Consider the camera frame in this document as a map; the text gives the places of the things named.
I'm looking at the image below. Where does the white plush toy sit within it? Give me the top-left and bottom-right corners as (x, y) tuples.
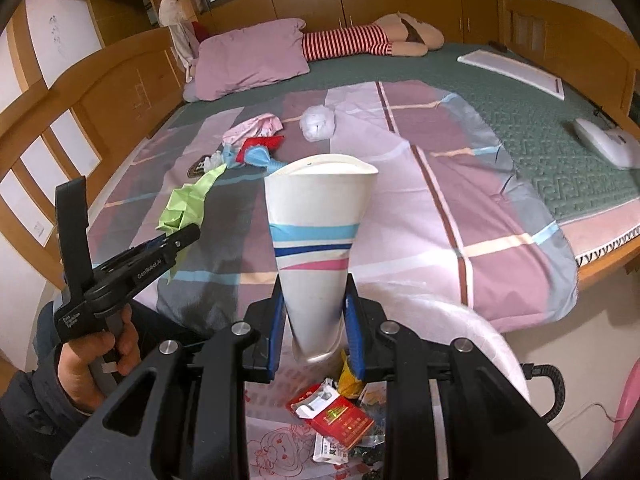
(157, 0), (186, 26)

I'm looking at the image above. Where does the pink pillow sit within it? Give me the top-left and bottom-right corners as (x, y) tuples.
(183, 18), (309, 103)

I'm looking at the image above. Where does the green bed mat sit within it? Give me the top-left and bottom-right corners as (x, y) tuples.
(168, 44), (639, 221)

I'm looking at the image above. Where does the red plastic wrapper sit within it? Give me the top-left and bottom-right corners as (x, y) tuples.
(235, 136), (284, 162)

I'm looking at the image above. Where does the wooden cabinet row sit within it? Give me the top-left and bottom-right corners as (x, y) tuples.
(200, 0), (499, 44)

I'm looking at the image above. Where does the white plastic trash bag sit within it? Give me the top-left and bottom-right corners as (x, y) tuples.
(236, 281), (539, 479)

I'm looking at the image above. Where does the wooden bed frame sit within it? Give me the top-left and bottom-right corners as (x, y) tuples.
(1, 0), (639, 289)

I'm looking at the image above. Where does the striped paper cup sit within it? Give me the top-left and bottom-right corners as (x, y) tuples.
(264, 154), (378, 362)

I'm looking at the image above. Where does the person's left hand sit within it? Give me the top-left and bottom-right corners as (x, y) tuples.
(58, 304), (141, 413)

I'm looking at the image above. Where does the plaid pink grey quilt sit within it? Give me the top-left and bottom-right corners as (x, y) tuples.
(89, 81), (578, 332)

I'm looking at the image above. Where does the white flat board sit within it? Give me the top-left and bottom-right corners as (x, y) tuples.
(457, 50), (565, 101)

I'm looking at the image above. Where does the striped plush doll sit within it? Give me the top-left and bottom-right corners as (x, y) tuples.
(302, 12), (445, 62)

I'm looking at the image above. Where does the pink plastic wrapper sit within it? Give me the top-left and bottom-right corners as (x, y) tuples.
(222, 113), (283, 148)

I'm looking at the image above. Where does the white handheld vacuum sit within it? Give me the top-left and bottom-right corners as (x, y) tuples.
(574, 118), (640, 169)

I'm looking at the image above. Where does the blue face mask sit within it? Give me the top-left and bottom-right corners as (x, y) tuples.
(202, 144), (240, 172)

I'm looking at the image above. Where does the yellow plastic wrapper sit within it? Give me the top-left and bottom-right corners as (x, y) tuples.
(337, 350), (364, 400)

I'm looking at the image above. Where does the red cigarette box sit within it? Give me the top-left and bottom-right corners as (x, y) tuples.
(286, 382), (374, 451)

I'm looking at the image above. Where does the blue quilted cloth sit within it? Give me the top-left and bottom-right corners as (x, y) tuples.
(244, 148), (285, 174)

